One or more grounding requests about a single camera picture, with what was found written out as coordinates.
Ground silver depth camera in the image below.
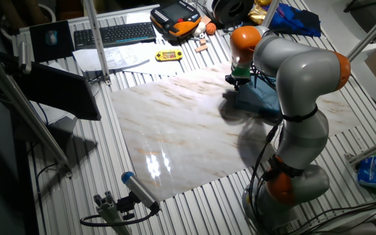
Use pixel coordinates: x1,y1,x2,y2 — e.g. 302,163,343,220
17,40,33,74

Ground gold foil bag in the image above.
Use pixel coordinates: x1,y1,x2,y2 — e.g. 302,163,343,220
247,0,274,25

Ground blue drawer box housing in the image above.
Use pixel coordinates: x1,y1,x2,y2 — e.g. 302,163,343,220
235,76,282,118

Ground black monitor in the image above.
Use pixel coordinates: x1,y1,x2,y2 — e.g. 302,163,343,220
11,61,102,138

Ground black floor cables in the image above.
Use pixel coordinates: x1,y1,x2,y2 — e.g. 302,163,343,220
289,200,376,235

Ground plain white paper sheet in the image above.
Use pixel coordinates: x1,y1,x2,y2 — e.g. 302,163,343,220
125,42,189,76

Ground blue cloth bag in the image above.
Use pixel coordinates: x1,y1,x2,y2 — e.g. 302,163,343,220
266,3,322,38

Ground silver camera with blue cap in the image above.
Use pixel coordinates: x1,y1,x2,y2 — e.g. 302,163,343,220
121,171,161,213

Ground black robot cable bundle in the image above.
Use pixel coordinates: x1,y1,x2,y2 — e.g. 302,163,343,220
248,65,282,229

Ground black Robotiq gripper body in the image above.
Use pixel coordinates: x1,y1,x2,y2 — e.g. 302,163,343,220
225,74,251,87

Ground grey computer mouse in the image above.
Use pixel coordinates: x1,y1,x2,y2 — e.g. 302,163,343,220
45,29,59,46

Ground printed paper sheet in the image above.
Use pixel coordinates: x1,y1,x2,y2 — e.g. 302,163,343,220
72,45,150,72

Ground aluminium frame post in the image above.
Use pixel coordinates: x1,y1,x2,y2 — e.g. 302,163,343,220
83,0,112,86
0,45,74,179
344,133,376,166
347,1,376,61
261,0,281,27

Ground black camera cable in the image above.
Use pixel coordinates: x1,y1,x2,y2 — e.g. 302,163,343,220
79,208,160,228

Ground black computer keyboard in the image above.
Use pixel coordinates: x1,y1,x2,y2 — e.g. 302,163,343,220
73,22,157,50

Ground green printed wrist adapter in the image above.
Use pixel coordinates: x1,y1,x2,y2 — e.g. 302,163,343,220
230,67,252,80

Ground black office chair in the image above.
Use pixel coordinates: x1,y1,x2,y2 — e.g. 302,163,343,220
343,0,376,14

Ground orange black teach pendant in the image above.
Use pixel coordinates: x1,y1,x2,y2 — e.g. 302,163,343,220
149,0,202,38

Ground black mouse pad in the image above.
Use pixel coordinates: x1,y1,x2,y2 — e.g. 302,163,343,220
29,20,75,63

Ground blue tissue packet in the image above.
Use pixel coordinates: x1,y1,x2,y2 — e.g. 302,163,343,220
356,155,376,189

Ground grey aluminium profile mount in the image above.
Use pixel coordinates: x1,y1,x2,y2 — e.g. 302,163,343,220
93,191,133,235

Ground yellow handheld game console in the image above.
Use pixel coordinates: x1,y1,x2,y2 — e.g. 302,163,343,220
155,49,183,62

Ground white round chair rim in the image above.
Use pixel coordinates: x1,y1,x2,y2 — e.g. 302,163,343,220
0,3,57,42

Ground white marble pattern mat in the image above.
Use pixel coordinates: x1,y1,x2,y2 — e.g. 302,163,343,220
109,61,362,202

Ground white ball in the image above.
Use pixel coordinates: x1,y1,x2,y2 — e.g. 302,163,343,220
191,21,207,38

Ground black filament spool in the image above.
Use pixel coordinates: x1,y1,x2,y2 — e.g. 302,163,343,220
211,0,256,26

